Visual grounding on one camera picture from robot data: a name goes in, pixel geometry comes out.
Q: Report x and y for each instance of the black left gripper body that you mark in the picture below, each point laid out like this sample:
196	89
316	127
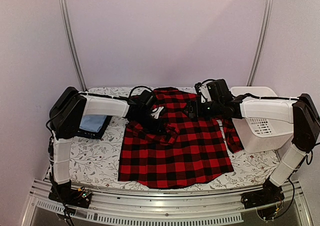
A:
151	127

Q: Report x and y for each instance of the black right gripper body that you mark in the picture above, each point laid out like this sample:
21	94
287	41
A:
205	112

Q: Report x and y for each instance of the red black plaid shirt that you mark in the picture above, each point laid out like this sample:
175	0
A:
195	151

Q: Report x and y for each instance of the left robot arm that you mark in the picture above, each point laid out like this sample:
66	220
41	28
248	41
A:
84	114

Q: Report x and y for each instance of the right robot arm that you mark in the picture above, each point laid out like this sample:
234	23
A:
227	103

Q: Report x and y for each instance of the light blue folded shirt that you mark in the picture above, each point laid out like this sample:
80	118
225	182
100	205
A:
92	122

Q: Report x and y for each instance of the white plastic basket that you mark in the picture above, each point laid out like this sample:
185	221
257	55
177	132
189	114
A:
268	128

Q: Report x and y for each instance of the floral patterned table mat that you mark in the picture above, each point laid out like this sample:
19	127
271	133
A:
96	162

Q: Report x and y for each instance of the dark navy folded shirt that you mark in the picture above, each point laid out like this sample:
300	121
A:
94	135

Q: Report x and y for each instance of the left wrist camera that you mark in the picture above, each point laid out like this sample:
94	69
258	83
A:
158	112

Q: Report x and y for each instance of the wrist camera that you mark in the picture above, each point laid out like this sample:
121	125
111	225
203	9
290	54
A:
158	112
202	90

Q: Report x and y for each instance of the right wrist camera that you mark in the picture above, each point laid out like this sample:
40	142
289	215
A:
202	90

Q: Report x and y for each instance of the aluminium front rail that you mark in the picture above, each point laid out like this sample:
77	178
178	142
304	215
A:
182	207

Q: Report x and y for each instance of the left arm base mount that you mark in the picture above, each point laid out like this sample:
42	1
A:
66	195

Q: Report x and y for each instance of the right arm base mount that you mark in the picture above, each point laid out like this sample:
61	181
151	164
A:
266	195

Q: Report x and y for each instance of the right aluminium frame post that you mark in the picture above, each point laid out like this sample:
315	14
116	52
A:
261	41

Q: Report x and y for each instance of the aluminium frame post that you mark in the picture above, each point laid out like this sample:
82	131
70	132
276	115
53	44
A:
261	41
71	43

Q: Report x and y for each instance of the left aluminium frame post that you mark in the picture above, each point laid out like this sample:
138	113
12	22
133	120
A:
71	43

